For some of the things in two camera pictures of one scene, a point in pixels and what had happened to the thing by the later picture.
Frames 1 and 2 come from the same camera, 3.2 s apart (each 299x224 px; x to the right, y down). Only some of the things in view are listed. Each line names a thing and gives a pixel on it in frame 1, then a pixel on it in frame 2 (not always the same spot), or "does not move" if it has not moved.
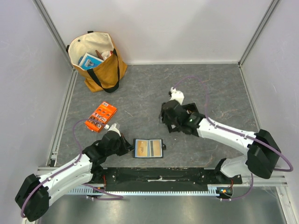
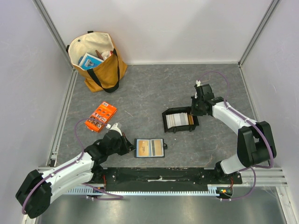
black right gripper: (167, 115) → (196, 108)
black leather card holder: (148, 148) does not move
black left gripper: (126, 147) does not move
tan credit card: (142, 150) does not move
